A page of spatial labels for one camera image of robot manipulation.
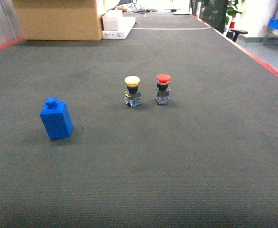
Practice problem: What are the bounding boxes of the blue block part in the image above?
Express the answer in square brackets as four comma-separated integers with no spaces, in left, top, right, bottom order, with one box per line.
[39,97,73,139]

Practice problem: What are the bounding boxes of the yellow mushroom push button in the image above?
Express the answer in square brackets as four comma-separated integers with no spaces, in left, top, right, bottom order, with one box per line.
[124,76,142,108]

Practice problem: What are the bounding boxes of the red mushroom push button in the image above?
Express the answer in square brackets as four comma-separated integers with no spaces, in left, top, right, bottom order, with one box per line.
[155,74,171,105]

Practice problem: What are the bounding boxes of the flat white box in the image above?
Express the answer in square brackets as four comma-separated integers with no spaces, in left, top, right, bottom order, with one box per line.
[102,17,136,39]

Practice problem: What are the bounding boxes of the small white box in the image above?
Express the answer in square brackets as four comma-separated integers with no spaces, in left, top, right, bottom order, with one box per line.
[102,9,123,31]

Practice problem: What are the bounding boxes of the black chair armrest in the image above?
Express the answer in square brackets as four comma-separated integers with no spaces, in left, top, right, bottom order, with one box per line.
[231,29,248,42]

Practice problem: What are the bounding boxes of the large cardboard box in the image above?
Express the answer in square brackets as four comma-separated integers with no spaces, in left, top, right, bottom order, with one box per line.
[12,0,105,41]

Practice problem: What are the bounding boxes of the potted green plant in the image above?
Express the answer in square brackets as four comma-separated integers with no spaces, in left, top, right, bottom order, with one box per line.
[225,0,242,25]

